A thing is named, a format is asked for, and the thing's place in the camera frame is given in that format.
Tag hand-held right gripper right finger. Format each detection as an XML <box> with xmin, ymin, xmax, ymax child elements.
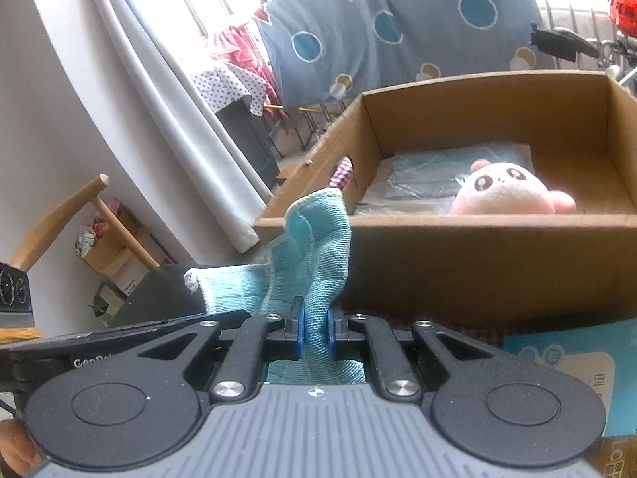
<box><xmin>327</xmin><ymin>304</ymin><xmax>498</xmax><ymax>402</ymax></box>

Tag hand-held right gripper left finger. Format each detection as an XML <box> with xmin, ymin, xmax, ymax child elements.
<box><xmin>134</xmin><ymin>296</ymin><xmax>305</xmax><ymax>402</ymax></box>

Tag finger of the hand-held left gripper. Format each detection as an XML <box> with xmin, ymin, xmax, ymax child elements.
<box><xmin>199</xmin><ymin>309</ymin><xmax>250</xmax><ymax>328</ymax></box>

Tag teal knitted towel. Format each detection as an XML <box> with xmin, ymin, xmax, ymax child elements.
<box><xmin>184</xmin><ymin>186</ymin><xmax>366</xmax><ymax>386</ymax></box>

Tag brown cardboard box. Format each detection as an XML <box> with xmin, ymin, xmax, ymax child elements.
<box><xmin>253</xmin><ymin>70</ymin><xmax>637</xmax><ymax>324</ymax></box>

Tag bagged blue face masks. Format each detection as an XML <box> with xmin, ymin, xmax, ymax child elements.
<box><xmin>358</xmin><ymin>142</ymin><xmax>535</xmax><ymax>216</ymax></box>

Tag pink plush toy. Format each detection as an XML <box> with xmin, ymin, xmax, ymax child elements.
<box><xmin>450</xmin><ymin>158</ymin><xmax>577</xmax><ymax>215</ymax></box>

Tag blue paper carton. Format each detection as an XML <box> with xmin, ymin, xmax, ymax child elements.
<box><xmin>502</xmin><ymin>317</ymin><xmax>637</xmax><ymax>439</ymax></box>

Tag person's left forearm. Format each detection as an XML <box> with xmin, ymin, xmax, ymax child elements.
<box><xmin>0</xmin><ymin>418</ymin><xmax>43</xmax><ymax>476</ymax></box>

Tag black box device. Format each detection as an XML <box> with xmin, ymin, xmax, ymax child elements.
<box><xmin>0</xmin><ymin>261</ymin><xmax>35</xmax><ymax>329</ymax></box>

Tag small cluttered cardboard box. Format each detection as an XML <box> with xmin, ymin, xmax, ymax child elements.
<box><xmin>74</xmin><ymin>209</ymin><xmax>172</xmax><ymax>300</ymax></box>

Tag wooden chair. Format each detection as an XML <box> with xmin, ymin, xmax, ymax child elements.
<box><xmin>10</xmin><ymin>174</ymin><xmax>175</xmax><ymax>272</ymax></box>

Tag white polka-dot cloth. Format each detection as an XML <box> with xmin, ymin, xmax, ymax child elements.
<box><xmin>191</xmin><ymin>62</ymin><xmax>267</xmax><ymax>118</ymax></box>

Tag grey window curtain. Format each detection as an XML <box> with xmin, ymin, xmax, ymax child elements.
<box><xmin>82</xmin><ymin>0</ymin><xmax>272</xmax><ymax>255</ymax></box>

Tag pink garment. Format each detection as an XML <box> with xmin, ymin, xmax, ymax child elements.
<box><xmin>209</xmin><ymin>25</ymin><xmax>277</xmax><ymax>105</ymax></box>

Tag blue printed blanket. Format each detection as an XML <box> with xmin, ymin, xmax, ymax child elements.
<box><xmin>254</xmin><ymin>0</ymin><xmax>555</xmax><ymax>105</ymax></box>

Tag gold foil packet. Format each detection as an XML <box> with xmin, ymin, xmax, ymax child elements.
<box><xmin>590</xmin><ymin>435</ymin><xmax>637</xmax><ymax>478</ymax></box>

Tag red plastic bag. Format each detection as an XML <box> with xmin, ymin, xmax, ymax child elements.
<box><xmin>610</xmin><ymin>0</ymin><xmax>637</xmax><ymax>35</ymax></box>

